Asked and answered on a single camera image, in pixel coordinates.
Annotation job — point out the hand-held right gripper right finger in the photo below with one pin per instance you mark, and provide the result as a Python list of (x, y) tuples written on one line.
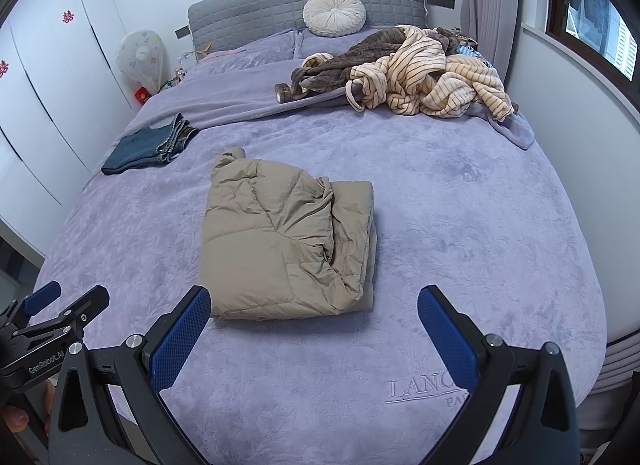
[(447, 337)]

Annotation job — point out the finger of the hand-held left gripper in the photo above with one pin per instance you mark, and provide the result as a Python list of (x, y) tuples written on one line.
[(85, 307), (42, 297)]

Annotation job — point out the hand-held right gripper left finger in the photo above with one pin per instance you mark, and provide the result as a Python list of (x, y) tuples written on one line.
[(180, 337)]

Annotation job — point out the beige puffer jacket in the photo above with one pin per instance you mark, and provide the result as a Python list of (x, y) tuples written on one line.
[(280, 245)]

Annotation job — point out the person's left hand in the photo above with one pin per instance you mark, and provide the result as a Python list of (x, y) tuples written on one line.
[(25, 415)]

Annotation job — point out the purple plush bed blanket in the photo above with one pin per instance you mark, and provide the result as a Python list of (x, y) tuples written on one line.
[(450, 205)]

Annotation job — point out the folded blue jeans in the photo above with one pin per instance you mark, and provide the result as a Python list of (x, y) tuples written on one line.
[(145, 147)]

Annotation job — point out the white wardrobe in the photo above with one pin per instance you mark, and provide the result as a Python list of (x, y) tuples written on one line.
[(45, 110)]

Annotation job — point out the small red box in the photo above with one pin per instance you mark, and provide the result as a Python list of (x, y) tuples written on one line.
[(141, 95)]

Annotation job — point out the cream striped fleece robe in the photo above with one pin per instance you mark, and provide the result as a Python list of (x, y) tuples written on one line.
[(425, 75)]

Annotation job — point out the brown fleece robe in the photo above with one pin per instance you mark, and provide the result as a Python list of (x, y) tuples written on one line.
[(340, 65)]

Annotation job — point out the grey quilted headboard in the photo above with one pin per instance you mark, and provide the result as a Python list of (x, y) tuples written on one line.
[(250, 10)]

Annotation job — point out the grey curtain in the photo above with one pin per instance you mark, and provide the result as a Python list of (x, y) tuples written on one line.
[(495, 0)]

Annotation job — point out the round white pillow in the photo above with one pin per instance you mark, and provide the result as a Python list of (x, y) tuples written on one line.
[(334, 14)]

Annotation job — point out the dark framed window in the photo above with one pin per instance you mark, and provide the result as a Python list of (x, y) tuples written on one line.
[(595, 0)]

